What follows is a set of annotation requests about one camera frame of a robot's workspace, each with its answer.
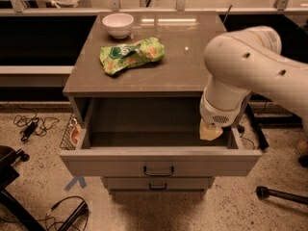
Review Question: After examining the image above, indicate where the grey top drawer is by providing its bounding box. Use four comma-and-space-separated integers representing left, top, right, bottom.
61, 97, 261, 178

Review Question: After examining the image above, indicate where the black office chair base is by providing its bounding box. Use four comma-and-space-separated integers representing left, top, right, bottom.
0, 145, 45, 231

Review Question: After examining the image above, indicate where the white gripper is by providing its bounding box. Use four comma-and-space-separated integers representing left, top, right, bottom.
199, 76, 249, 141

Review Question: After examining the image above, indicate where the black power adapter cable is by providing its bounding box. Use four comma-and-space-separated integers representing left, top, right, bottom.
13, 107, 61, 143

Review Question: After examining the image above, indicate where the grey drawer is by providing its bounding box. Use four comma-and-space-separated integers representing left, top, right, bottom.
61, 97, 261, 178
101, 177, 215, 192

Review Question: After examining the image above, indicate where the black bar behind cabinet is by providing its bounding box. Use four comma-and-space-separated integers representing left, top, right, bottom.
245, 104, 269, 150

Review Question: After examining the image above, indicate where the black stand with cable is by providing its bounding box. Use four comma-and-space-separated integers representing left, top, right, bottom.
44, 195, 90, 231

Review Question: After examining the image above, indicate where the black pole on floor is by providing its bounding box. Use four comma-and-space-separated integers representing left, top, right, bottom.
256, 186, 308, 205

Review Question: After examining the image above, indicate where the grey bottom drawer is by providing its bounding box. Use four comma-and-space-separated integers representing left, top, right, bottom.
101, 177, 215, 192

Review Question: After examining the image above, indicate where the grey drawer cabinet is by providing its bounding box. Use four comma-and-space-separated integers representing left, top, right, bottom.
63, 11, 259, 196

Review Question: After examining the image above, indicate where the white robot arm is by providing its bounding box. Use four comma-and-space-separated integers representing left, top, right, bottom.
199, 26, 308, 141

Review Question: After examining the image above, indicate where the black cable right floor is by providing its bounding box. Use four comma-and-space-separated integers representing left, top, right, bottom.
237, 124, 260, 151

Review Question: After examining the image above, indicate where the wire basket with items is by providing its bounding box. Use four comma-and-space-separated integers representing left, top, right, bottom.
60, 114, 81, 150

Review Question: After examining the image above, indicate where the green snack bag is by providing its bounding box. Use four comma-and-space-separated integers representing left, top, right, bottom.
99, 38, 165, 76

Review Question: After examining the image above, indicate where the blue tape cross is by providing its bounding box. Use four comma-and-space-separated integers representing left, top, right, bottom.
64, 176, 87, 192

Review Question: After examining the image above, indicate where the white ceramic bowl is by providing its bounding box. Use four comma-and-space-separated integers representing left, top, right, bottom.
102, 13, 134, 39

